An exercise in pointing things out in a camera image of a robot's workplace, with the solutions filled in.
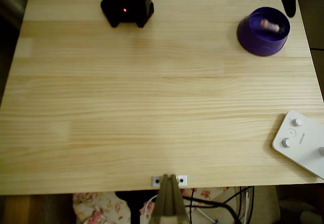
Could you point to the white lamp base with knobs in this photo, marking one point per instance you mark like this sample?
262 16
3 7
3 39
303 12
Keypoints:
301 143

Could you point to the dark aluminium extrusion post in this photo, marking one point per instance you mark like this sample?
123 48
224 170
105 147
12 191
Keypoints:
168 203

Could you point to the white candy blue print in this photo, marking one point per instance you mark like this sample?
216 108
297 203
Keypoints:
269 25

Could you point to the black stand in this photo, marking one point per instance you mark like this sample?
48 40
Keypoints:
131 206

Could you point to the floral fabric cushion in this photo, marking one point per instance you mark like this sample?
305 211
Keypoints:
96 208

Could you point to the silver corner bracket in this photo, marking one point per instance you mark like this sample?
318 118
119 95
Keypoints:
154 178
184 178

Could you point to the purple bowl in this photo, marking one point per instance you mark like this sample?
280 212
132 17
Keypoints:
258 44

